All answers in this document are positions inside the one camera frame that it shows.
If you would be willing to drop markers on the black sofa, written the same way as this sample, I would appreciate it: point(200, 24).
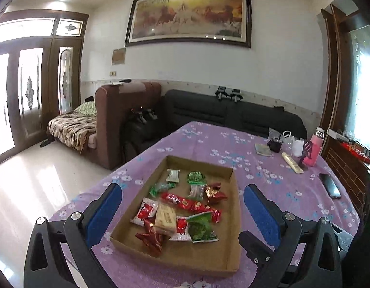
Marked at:
point(197, 108)

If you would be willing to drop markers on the purple floral tablecloth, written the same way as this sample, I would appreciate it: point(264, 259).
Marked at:
point(278, 186)

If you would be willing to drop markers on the dark slippers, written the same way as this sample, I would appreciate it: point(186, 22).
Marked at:
point(46, 143)

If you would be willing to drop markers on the green pillow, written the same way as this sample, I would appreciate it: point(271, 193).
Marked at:
point(87, 109)

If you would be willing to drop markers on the clear plastic bag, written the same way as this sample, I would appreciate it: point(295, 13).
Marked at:
point(275, 133)

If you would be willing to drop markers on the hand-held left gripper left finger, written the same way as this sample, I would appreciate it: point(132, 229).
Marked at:
point(104, 213)

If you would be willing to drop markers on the wooden door frame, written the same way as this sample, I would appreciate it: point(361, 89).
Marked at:
point(333, 66)

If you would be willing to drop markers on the small green snack packet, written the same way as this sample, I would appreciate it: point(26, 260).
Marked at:
point(161, 189)
point(196, 178)

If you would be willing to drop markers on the window curtain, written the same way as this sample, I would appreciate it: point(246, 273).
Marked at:
point(363, 90)

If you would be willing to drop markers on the brown sofa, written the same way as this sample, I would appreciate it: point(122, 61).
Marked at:
point(113, 120)

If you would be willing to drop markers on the white cup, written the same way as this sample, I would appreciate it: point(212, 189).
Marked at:
point(298, 148)

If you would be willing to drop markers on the small wall plaque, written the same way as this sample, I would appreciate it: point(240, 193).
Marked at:
point(118, 56)

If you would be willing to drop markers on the white paper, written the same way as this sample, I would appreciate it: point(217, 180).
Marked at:
point(116, 83)

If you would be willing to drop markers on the cream wrapped snack bar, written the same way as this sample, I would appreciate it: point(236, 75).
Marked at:
point(292, 162)

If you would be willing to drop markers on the clear snack packet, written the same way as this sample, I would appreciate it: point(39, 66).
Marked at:
point(197, 192)

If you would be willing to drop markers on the framed horse painting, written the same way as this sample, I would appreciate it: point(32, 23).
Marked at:
point(188, 16)

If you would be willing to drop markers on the patterned brown blanket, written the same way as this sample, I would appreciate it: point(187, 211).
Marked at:
point(69, 129)

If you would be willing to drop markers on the large green snack packet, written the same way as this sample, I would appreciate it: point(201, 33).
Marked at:
point(201, 228)

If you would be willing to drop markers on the small black object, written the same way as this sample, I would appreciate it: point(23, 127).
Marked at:
point(275, 145)

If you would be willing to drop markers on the black devices on seat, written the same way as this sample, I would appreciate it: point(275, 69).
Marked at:
point(143, 115)

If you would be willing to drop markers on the beige snack packet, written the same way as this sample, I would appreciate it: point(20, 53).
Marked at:
point(166, 219)

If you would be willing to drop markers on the cardboard tray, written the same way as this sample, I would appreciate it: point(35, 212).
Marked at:
point(224, 216)

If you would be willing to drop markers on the wooden glass door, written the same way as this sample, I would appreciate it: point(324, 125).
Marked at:
point(26, 90)

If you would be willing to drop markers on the white green snack packet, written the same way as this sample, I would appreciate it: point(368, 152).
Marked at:
point(173, 176)

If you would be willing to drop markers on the black phone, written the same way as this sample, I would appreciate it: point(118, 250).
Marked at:
point(330, 185)

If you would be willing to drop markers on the red foil snack packet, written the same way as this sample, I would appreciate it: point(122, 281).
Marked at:
point(215, 193)
point(151, 238)

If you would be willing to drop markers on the red white snack packet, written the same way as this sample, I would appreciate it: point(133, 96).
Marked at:
point(180, 229)
point(145, 213)

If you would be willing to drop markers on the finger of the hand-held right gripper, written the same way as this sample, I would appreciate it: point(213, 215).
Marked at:
point(257, 247)

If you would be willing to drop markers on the red items on cabinet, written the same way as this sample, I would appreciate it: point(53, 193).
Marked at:
point(357, 153)

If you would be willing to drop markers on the flat black object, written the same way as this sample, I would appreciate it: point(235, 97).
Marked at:
point(125, 80)

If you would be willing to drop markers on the wooden cabinet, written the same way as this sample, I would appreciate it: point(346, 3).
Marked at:
point(350, 180)

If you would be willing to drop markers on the pink bottle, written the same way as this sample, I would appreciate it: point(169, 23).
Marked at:
point(314, 150)

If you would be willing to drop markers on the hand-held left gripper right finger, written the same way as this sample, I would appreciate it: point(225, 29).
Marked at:
point(261, 213)

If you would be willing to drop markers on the long red snack packet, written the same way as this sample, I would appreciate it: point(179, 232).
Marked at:
point(176, 200)

